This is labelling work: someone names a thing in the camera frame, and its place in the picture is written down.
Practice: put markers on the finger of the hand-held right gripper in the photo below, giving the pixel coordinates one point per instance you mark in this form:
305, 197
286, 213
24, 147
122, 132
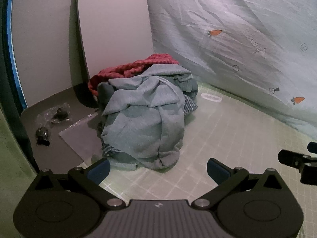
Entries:
312, 146
291, 158

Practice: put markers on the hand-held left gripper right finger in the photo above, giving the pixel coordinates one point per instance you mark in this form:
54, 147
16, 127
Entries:
217, 172

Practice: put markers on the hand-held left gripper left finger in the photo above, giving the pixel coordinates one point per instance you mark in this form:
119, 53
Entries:
100, 170

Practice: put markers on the red checked cloth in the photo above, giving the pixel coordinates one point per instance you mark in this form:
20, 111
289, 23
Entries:
128, 70

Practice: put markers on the green grid cutting mat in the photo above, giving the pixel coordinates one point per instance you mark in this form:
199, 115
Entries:
223, 133

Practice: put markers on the clear plastic sleeve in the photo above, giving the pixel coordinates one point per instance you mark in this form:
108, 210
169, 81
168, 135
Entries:
79, 136

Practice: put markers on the grey-blue garment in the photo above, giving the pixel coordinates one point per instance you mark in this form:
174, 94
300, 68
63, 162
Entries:
141, 119

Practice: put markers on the small black parts bag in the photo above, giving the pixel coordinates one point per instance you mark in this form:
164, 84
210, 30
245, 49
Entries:
42, 135

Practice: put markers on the clear bag with black parts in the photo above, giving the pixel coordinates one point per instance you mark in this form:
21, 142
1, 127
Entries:
59, 114

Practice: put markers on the grey flat board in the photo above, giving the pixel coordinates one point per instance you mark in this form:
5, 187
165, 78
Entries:
29, 119

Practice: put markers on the dark teal garment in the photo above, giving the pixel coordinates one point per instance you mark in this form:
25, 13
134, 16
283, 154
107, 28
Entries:
189, 85

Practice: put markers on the white rounded board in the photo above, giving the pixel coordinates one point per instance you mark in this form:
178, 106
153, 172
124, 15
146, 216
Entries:
111, 29

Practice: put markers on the blue-edged dark panel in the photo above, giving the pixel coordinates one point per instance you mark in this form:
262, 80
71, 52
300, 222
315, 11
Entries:
10, 54

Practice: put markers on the carrot print quilt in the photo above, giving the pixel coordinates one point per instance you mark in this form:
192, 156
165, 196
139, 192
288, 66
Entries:
223, 10

